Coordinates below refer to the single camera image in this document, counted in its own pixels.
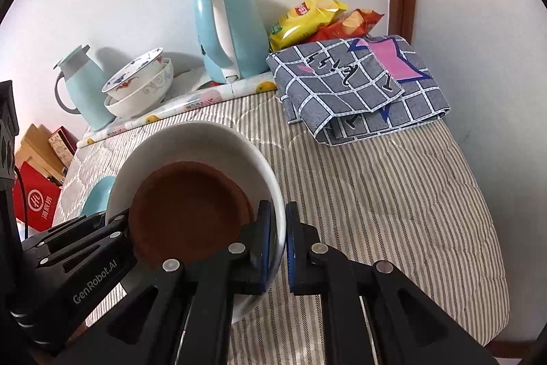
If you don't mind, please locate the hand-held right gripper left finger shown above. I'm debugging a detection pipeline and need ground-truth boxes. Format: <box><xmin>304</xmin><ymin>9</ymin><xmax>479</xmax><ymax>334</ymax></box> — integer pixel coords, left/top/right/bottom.
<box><xmin>51</xmin><ymin>200</ymin><xmax>276</xmax><ymax>365</ymax></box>

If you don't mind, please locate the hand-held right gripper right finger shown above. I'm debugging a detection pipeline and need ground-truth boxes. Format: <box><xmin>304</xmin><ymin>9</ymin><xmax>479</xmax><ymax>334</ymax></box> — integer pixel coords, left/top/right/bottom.
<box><xmin>284</xmin><ymin>201</ymin><xmax>501</xmax><ymax>365</ymax></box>

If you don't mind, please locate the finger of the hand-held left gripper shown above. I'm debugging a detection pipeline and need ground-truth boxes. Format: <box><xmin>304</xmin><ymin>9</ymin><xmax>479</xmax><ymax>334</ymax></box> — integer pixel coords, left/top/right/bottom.
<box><xmin>51</xmin><ymin>211</ymin><xmax>107</xmax><ymax>235</ymax></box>
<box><xmin>21</xmin><ymin>209</ymin><xmax>131</xmax><ymax>263</ymax></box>

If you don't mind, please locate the teal blue plate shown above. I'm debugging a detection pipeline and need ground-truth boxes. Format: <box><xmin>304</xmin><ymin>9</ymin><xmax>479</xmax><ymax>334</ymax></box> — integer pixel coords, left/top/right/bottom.
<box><xmin>79</xmin><ymin>176</ymin><xmax>117</xmax><ymax>218</ymax></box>

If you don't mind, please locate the brown plate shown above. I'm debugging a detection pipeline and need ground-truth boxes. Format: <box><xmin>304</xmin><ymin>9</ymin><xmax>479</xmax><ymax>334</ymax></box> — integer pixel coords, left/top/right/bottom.
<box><xmin>128</xmin><ymin>162</ymin><xmax>257</xmax><ymax>263</ymax></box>

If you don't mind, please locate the plain white bowl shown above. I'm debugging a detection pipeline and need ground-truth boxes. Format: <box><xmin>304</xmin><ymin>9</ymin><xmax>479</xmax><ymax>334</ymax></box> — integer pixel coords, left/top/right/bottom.
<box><xmin>105</xmin><ymin>121</ymin><xmax>287</xmax><ymax>325</ymax></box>

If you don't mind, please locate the red box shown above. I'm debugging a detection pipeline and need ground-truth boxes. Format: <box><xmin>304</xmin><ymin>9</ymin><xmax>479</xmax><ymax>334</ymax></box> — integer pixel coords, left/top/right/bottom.
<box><xmin>13</xmin><ymin>162</ymin><xmax>61</xmax><ymax>233</ymax></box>

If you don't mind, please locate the patterned brown box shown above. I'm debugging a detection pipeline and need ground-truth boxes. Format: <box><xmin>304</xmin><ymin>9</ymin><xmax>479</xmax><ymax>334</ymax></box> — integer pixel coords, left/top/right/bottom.
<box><xmin>47</xmin><ymin>127</ymin><xmax>80</xmax><ymax>169</ymax></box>

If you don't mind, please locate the striped bed sheet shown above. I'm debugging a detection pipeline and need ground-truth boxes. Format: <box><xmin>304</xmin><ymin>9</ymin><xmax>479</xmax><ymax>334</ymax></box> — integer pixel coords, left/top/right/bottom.
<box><xmin>55</xmin><ymin>87</ymin><xmax>509</xmax><ymax>365</ymax></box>

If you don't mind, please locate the plain cardboard box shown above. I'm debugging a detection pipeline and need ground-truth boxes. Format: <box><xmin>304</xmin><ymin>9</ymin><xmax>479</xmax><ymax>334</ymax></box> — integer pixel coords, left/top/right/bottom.
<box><xmin>15</xmin><ymin>123</ymin><xmax>65</xmax><ymax>182</ymax></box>

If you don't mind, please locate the light blue thermos jug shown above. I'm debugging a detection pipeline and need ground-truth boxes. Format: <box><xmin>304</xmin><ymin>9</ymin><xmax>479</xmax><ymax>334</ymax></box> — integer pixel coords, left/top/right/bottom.
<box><xmin>53</xmin><ymin>45</ymin><xmax>114</xmax><ymax>130</ymax></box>

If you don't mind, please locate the white bowl with grey swirls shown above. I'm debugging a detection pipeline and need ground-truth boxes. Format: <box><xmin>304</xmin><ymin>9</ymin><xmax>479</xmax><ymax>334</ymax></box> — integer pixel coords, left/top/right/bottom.
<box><xmin>105</xmin><ymin>58</ymin><xmax>174</xmax><ymax>118</ymax></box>

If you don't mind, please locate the red and blue patterned bowl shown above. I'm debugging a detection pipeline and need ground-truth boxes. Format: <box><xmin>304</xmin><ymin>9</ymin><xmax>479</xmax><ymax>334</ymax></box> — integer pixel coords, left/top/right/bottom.
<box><xmin>102</xmin><ymin>47</ymin><xmax>165</xmax><ymax>101</ymax></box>

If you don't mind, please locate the fruit print tablecloth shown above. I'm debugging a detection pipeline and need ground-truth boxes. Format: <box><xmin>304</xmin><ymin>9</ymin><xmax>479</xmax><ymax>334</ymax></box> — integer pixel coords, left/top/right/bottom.
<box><xmin>77</xmin><ymin>68</ymin><xmax>278</xmax><ymax>147</ymax></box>

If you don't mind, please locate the grey checked folded cloth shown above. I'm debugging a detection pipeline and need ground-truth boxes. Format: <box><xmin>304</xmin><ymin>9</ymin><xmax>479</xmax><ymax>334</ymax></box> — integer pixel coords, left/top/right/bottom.
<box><xmin>267</xmin><ymin>35</ymin><xmax>451</xmax><ymax>145</ymax></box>

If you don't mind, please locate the light blue electric kettle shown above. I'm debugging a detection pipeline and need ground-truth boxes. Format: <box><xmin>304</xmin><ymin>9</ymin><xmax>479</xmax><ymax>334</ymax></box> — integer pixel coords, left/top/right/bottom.
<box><xmin>192</xmin><ymin>0</ymin><xmax>272</xmax><ymax>84</ymax></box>

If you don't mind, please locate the yellow chip bag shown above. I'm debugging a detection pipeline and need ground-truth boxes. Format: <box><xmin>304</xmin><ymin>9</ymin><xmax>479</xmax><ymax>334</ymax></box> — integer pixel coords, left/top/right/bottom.
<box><xmin>268</xmin><ymin>0</ymin><xmax>348</xmax><ymax>51</ymax></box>

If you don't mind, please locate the red chip bag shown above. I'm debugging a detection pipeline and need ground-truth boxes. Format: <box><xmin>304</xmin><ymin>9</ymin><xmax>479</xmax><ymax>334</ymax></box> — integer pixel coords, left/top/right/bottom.
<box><xmin>308</xmin><ymin>9</ymin><xmax>385</xmax><ymax>43</ymax></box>

